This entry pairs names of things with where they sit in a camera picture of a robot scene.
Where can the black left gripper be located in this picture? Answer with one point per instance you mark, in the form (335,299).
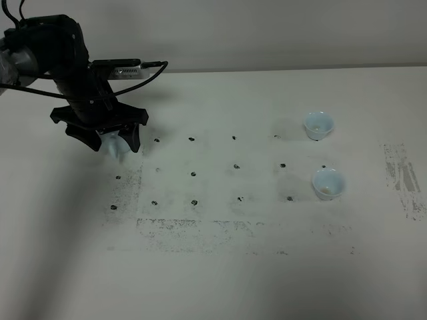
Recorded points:
(83,116)

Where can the light blue porcelain teapot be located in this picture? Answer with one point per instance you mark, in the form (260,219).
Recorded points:
(114,146)

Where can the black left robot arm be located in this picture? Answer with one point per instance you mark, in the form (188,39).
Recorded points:
(54,45)

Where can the far light blue teacup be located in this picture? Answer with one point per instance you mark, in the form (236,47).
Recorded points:
(318,125)

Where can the light blue teacup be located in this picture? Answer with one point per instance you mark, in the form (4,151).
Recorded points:
(328,184)
(318,125)

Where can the near light blue teacup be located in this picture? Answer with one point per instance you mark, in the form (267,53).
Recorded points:
(328,184)

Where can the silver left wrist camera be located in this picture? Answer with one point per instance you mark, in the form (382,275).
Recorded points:
(118,69)

